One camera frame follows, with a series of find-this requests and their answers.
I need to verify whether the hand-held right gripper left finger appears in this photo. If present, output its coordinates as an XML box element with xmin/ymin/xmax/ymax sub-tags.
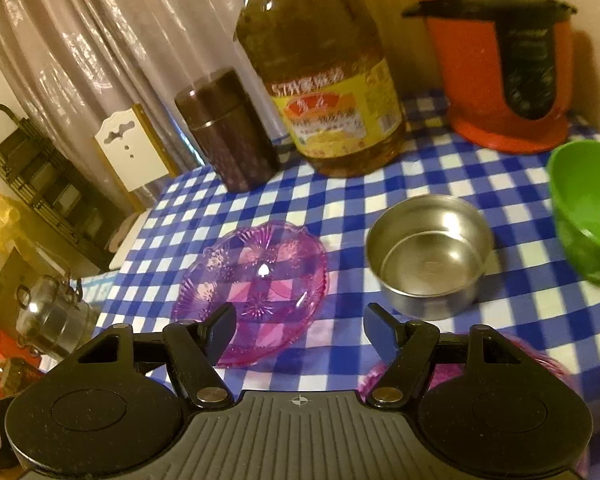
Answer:
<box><xmin>75</xmin><ymin>302</ymin><xmax>238</xmax><ymax>408</ymax></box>

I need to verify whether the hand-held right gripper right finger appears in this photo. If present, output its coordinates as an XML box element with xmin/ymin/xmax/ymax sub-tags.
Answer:
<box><xmin>363</xmin><ymin>302</ymin><xmax>527</xmax><ymax>407</ymax></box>

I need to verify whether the pink glass plate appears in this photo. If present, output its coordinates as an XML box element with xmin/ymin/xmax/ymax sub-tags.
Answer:
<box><xmin>171</xmin><ymin>220</ymin><xmax>329</xmax><ymax>367</ymax></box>
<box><xmin>361</xmin><ymin>332</ymin><xmax>572</xmax><ymax>406</ymax></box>

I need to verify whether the stainless steel bowl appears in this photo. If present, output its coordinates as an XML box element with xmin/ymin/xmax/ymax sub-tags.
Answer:
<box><xmin>366</xmin><ymin>195</ymin><xmax>496</xmax><ymax>322</ymax></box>

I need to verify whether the green plastic bowl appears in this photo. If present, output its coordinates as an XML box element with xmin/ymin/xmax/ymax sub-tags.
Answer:
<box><xmin>547</xmin><ymin>140</ymin><xmax>600</xmax><ymax>286</ymax></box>

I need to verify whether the blue white checkered tablecloth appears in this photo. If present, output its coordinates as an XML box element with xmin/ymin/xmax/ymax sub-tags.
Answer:
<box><xmin>77</xmin><ymin>90</ymin><xmax>600</xmax><ymax>480</ymax></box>

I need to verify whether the glass jar with clasp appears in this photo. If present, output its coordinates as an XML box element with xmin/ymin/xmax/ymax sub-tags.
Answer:
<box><xmin>14</xmin><ymin>275</ymin><xmax>100</xmax><ymax>362</ymax></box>

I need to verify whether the white wooden chair back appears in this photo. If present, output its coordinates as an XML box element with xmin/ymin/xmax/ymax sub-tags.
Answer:
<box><xmin>94</xmin><ymin>104</ymin><xmax>179</xmax><ymax>194</ymax></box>

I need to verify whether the brown cylindrical canister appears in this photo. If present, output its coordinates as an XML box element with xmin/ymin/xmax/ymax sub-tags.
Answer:
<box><xmin>174</xmin><ymin>67</ymin><xmax>281</xmax><ymax>193</ymax></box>

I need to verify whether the red printed box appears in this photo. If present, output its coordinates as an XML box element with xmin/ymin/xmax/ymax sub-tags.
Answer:
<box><xmin>0</xmin><ymin>327</ymin><xmax>47</xmax><ymax>402</ymax></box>

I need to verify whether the brown cardboard box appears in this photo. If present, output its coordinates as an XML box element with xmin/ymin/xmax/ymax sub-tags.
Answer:
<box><xmin>0</xmin><ymin>247</ymin><xmax>38</xmax><ymax>328</ymax></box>

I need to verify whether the yellow plastic bag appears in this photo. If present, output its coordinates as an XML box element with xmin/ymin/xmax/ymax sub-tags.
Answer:
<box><xmin>0</xmin><ymin>192</ymin><xmax>25</xmax><ymax>252</ymax></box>

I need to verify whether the large cooking oil bottle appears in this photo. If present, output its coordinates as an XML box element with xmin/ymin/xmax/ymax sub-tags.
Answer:
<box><xmin>235</xmin><ymin>0</ymin><xmax>406</xmax><ymax>178</ymax></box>

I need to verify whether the orange electric rice cooker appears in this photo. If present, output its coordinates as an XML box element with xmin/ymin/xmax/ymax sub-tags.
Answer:
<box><xmin>401</xmin><ymin>0</ymin><xmax>579</xmax><ymax>155</ymax></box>

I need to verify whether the translucent plastic curtain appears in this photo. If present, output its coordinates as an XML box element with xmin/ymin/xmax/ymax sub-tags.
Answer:
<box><xmin>0</xmin><ymin>0</ymin><xmax>262</xmax><ymax>211</ymax></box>

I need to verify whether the black wire rack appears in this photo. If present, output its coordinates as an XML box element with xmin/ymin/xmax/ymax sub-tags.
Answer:
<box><xmin>0</xmin><ymin>104</ymin><xmax>127</xmax><ymax>272</ymax></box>

